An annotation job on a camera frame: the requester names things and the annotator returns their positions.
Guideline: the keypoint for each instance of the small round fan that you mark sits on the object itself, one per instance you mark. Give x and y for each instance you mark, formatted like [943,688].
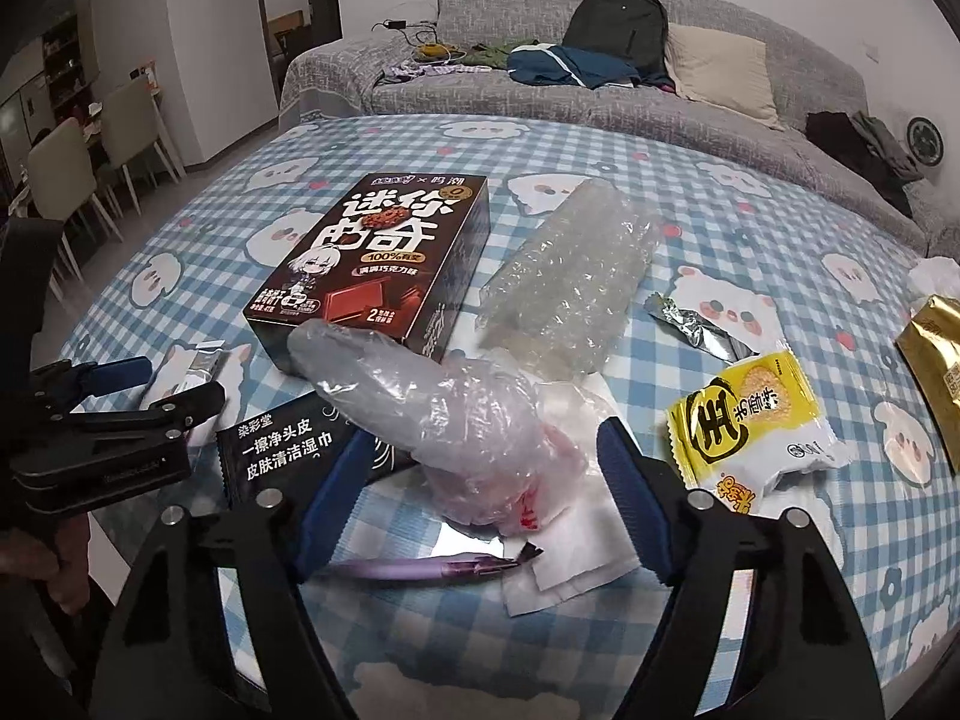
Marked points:
[924,140]

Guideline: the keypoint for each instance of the yellow and white snack packet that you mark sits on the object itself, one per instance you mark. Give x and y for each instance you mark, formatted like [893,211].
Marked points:
[757,420]

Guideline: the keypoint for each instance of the purple wrapper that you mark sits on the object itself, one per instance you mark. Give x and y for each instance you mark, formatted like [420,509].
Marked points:
[420,566]

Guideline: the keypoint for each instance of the grey sofa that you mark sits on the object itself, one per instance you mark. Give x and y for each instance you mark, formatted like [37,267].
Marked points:
[525,97]

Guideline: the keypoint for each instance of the small white packet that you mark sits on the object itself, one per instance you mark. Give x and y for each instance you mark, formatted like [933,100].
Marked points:
[180,371]

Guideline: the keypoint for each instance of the yellow object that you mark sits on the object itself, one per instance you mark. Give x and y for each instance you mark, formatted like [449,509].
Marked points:
[433,51]

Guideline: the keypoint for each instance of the green cloth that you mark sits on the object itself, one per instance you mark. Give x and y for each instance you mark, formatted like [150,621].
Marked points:
[502,52]

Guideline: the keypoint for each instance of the white paper napkin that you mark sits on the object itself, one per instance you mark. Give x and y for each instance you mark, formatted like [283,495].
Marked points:
[577,577]

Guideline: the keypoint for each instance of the dark brown cookie box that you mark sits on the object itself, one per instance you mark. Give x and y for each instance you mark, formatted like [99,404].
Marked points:
[375,255]

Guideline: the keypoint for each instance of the gold packet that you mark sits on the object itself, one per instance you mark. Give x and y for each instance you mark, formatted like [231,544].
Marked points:
[937,367]

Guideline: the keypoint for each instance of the beige pillow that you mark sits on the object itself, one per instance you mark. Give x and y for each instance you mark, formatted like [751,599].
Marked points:
[724,75]

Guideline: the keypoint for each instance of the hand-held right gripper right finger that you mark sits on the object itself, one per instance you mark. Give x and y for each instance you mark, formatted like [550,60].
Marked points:
[637,495]

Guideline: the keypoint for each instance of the olive grey garment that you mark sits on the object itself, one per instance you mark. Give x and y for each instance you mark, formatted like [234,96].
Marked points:
[889,157]

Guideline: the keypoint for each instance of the clear bubble wrap roll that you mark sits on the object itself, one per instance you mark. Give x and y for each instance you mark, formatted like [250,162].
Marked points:
[570,277]

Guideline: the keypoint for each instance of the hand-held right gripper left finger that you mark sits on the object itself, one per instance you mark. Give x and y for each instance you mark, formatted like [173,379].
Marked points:
[341,495]

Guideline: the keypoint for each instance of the clear plastic bag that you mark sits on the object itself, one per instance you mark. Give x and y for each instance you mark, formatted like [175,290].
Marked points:
[450,420]

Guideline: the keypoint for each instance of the black wet wipe packet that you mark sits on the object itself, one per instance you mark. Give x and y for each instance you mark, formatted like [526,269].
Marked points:
[277,450]

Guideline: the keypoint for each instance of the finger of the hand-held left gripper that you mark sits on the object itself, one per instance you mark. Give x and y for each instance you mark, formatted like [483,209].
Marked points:
[180,401]
[120,375]

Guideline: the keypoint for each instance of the purple patterned cloth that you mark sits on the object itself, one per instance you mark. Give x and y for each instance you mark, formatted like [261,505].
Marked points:
[442,69]

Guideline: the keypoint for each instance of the silver foil wrapper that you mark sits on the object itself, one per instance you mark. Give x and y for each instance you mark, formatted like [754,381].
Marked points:
[705,330]

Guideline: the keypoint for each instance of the person's left hand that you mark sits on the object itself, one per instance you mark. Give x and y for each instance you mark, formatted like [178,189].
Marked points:
[41,544]

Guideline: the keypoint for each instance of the blue jacket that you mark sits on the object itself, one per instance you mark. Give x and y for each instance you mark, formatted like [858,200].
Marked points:
[577,67]

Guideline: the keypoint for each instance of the black backpack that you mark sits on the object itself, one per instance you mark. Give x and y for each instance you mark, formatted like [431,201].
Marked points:
[619,22]

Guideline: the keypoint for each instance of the dark bookshelf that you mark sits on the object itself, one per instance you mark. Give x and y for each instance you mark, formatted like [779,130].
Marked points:
[61,52]

